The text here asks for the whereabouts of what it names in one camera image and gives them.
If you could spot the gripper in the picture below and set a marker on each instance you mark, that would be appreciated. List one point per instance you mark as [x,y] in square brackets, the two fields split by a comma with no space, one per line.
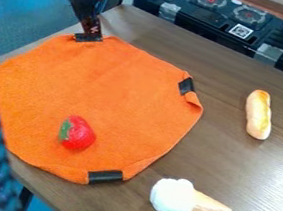
[84,0]

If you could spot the orange cloth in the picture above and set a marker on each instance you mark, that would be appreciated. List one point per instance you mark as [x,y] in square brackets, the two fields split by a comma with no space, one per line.
[106,91]

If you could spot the red toy strawberry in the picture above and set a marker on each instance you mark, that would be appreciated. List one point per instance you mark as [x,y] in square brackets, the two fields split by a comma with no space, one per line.
[77,133]

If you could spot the black toy stove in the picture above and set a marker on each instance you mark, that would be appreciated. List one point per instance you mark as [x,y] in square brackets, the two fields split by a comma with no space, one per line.
[234,21]

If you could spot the toy bread loaf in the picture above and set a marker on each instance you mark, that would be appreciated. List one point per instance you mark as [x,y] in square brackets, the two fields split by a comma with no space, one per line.
[258,114]

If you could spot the toy ice cream cone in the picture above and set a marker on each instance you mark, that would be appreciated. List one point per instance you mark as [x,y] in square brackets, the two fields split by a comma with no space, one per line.
[179,199]

